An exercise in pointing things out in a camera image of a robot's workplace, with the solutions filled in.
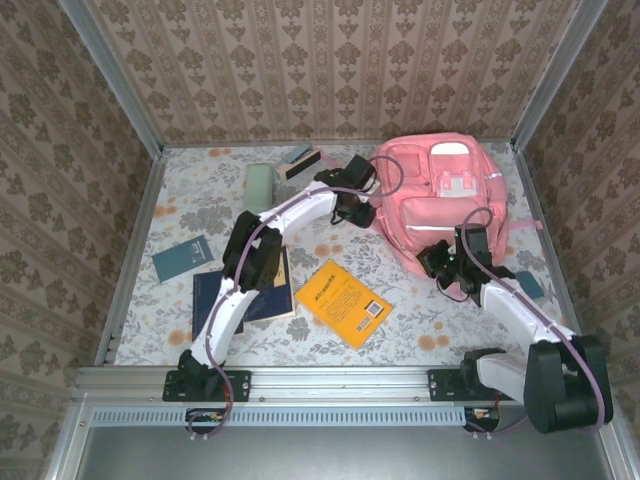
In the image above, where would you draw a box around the pink backpack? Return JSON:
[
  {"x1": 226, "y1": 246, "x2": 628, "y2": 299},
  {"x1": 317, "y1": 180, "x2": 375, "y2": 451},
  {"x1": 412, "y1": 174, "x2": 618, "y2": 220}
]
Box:
[{"x1": 319, "y1": 132, "x2": 545, "y2": 301}]

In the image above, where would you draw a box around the small teal notebook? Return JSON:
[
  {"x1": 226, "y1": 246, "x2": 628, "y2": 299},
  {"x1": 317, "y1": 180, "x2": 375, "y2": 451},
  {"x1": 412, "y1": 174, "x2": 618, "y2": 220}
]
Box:
[{"x1": 514, "y1": 271, "x2": 544, "y2": 301}]

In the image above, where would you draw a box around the black beige board eraser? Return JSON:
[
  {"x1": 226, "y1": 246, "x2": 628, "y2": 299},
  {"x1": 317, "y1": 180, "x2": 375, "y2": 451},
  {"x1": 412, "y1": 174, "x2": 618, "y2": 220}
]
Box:
[{"x1": 275, "y1": 148, "x2": 322, "y2": 182}]

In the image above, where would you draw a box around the light blue eraser box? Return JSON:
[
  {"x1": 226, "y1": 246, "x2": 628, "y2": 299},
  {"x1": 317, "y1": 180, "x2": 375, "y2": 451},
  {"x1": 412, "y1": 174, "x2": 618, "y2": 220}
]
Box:
[{"x1": 279, "y1": 143, "x2": 312, "y2": 166}]

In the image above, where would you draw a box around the yellow book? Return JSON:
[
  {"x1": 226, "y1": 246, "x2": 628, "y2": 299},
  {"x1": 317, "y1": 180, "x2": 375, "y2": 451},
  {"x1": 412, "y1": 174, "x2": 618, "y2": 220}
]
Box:
[{"x1": 294, "y1": 259, "x2": 394, "y2": 351}]

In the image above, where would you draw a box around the pale green pencil case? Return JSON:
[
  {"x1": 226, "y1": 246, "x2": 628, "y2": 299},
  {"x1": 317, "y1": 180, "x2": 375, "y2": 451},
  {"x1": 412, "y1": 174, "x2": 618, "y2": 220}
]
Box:
[{"x1": 243, "y1": 163, "x2": 275, "y2": 214}]

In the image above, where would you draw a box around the dark blue book gold label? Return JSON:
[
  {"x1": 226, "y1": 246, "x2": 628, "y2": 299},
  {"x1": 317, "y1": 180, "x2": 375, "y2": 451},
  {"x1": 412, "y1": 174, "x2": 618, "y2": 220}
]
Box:
[{"x1": 244, "y1": 244, "x2": 297, "y2": 325}]

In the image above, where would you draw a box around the plain dark navy book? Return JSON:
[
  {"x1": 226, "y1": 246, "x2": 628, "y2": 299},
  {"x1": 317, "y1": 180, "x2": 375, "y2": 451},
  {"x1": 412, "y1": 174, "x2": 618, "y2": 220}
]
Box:
[{"x1": 192, "y1": 269, "x2": 246, "y2": 344}]

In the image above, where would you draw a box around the teal book white print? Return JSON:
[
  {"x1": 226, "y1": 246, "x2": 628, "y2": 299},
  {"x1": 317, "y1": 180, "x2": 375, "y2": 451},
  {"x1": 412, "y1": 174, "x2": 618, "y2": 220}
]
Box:
[{"x1": 151, "y1": 234, "x2": 214, "y2": 285}]

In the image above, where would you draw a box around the black connector board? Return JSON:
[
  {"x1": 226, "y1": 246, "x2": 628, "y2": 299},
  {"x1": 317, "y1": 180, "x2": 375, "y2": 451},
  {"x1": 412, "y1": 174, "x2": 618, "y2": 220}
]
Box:
[
  {"x1": 185, "y1": 407, "x2": 229, "y2": 435},
  {"x1": 463, "y1": 405, "x2": 502, "y2": 434}
]

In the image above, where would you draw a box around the grey metal panel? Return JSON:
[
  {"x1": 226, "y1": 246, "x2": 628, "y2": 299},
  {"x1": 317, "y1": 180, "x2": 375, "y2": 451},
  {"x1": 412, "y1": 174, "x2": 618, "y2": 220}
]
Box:
[{"x1": 74, "y1": 424, "x2": 619, "y2": 480}]

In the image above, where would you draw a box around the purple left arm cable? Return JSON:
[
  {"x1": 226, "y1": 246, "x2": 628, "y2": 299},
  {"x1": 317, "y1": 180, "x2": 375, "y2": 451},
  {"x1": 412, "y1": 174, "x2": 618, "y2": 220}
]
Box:
[{"x1": 187, "y1": 155, "x2": 405, "y2": 444}]

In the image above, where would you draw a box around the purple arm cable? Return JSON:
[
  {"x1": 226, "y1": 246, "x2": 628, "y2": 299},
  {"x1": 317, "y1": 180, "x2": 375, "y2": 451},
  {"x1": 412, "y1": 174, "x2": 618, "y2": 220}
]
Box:
[
  {"x1": 459, "y1": 208, "x2": 614, "y2": 441},
  {"x1": 187, "y1": 155, "x2": 405, "y2": 444}
]

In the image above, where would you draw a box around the aluminium side rail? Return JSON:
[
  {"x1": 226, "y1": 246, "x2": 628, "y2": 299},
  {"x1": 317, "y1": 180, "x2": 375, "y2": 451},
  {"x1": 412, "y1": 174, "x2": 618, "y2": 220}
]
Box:
[
  {"x1": 93, "y1": 149, "x2": 169, "y2": 367},
  {"x1": 512, "y1": 144, "x2": 592, "y2": 365}
]

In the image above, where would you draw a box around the thin aluminium back rail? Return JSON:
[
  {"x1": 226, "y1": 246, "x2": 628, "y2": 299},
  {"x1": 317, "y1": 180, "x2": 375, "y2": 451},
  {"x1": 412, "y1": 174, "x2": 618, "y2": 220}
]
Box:
[{"x1": 162, "y1": 139, "x2": 516, "y2": 149}]

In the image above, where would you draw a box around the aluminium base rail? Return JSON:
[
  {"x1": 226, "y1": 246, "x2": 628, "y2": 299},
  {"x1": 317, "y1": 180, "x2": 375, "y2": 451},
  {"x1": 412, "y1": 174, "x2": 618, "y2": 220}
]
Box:
[{"x1": 74, "y1": 363, "x2": 612, "y2": 403}]

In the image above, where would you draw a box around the aluminium frame post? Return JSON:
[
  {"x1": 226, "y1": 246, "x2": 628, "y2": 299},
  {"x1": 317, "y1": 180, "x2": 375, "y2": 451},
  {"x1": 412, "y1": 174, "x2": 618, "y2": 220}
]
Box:
[
  {"x1": 57, "y1": 0, "x2": 165, "y2": 157},
  {"x1": 510, "y1": 0, "x2": 609, "y2": 151}
]

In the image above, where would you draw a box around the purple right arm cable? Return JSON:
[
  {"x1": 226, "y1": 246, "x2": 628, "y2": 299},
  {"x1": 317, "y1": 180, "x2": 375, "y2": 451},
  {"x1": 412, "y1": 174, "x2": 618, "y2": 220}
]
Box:
[{"x1": 459, "y1": 208, "x2": 614, "y2": 441}]

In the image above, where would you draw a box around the slotted white cable duct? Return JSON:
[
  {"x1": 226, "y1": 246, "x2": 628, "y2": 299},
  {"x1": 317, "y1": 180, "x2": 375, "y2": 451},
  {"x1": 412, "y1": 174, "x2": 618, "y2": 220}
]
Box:
[{"x1": 91, "y1": 405, "x2": 469, "y2": 428}]

